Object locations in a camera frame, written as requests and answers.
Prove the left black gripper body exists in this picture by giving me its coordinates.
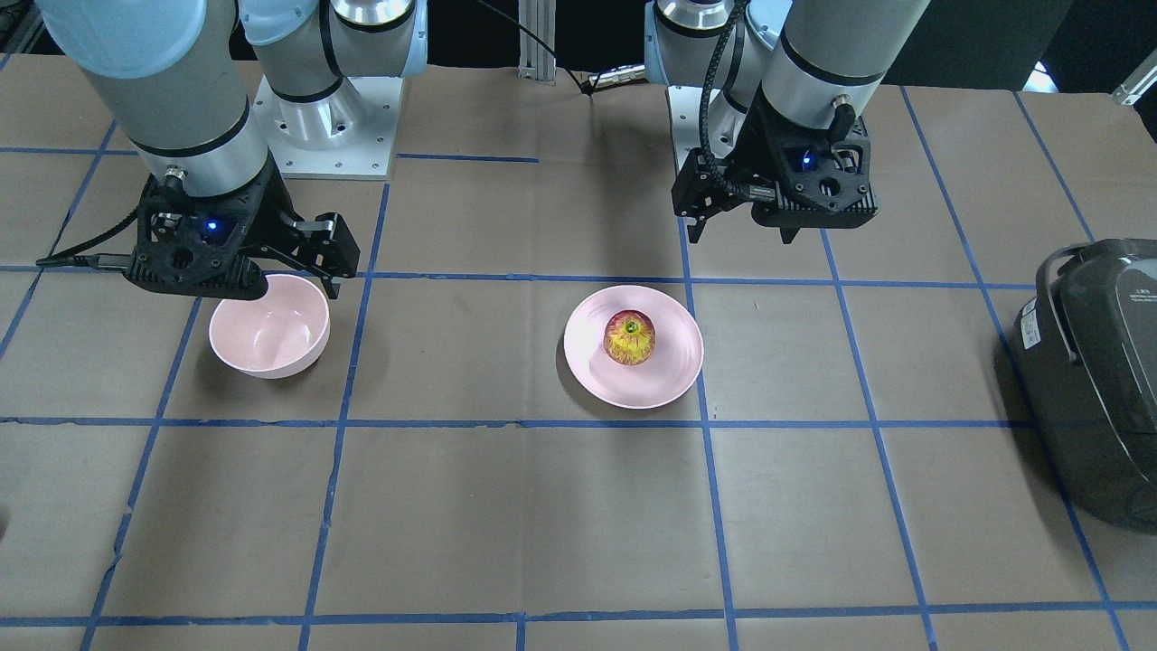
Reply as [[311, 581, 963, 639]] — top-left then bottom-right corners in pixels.
[[671, 95, 880, 244]]

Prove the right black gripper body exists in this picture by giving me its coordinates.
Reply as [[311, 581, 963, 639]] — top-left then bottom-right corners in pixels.
[[127, 160, 361, 301]]

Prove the pink bowl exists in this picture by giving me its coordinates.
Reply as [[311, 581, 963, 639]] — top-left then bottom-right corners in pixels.
[[208, 275, 331, 380]]

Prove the red yellow apple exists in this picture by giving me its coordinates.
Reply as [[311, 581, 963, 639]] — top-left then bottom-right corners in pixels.
[[602, 309, 656, 367]]

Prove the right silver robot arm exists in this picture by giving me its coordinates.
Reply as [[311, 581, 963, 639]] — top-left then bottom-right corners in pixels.
[[38, 1, 428, 299]]

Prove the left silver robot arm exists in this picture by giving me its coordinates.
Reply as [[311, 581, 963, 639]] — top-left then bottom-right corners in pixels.
[[644, 1, 927, 244]]

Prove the pink plate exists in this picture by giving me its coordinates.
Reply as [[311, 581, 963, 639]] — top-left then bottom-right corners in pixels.
[[563, 284, 705, 410]]

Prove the dark rice cooker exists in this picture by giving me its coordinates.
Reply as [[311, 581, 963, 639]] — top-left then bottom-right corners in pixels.
[[1011, 239, 1156, 534]]

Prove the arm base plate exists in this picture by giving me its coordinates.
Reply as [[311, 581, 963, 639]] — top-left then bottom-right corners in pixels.
[[252, 77, 405, 182], [668, 86, 762, 173]]

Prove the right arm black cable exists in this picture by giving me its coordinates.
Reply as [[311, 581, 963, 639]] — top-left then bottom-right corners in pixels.
[[36, 206, 141, 271]]

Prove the aluminium frame post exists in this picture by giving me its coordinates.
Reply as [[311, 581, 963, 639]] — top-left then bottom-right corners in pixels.
[[517, 1, 558, 86]]

